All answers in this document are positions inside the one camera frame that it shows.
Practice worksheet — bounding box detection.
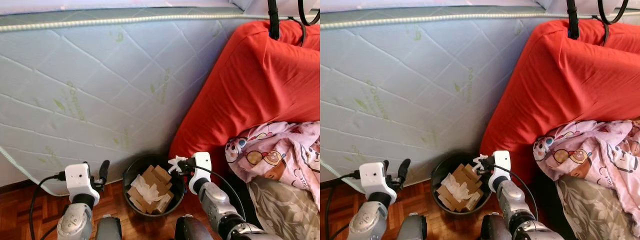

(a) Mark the grey floral bed sheet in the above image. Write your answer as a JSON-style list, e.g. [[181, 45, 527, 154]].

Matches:
[[555, 175, 640, 240], [247, 175, 321, 240]]

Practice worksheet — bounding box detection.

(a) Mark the black waste bin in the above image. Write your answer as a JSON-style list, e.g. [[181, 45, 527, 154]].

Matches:
[[431, 152, 493, 217], [122, 155, 187, 217]]

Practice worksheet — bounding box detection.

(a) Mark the grey left robot leg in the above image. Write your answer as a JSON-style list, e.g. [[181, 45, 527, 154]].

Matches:
[[95, 215, 122, 240], [397, 212, 428, 240]]

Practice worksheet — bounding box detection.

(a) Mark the pink cartoon print blanket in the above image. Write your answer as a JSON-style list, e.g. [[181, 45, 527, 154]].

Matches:
[[225, 121, 321, 208], [532, 119, 640, 236]]

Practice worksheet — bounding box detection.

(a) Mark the white tissue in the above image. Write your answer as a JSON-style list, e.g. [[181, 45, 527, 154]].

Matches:
[[472, 154, 493, 173], [168, 156, 188, 174], [135, 175, 162, 203], [442, 174, 471, 202]]

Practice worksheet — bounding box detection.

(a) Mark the black strap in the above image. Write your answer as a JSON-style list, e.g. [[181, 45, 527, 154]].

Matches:
[[267, 0, 280, 40], [566, 0, 580, 40]]

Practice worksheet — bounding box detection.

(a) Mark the dark right robot leg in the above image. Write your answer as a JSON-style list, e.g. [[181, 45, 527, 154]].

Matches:
[[175, 215, 213, 240], [481, 213, 516, 240]]

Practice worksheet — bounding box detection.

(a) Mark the black cable with plug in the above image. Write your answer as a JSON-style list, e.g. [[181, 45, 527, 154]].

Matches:
[[597, 0, 630, 26], [592, 16, 610, 47], [287, 17, 307, 48], [298, 0, 321, 26]]

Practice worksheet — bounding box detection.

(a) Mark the brown cardboard piece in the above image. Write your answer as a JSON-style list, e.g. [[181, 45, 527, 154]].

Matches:
[[152, 192, 175, 213], [462, 190, 483, 212], [437, 185, 458, 211], [457, 163, 482, 183], [127, 185, 151, 212], [149, 165, 173, 184]]

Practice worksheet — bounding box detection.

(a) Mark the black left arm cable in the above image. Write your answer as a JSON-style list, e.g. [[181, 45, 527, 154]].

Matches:
[[325, 171, 362, 240], [29, 172, 67, 240]]

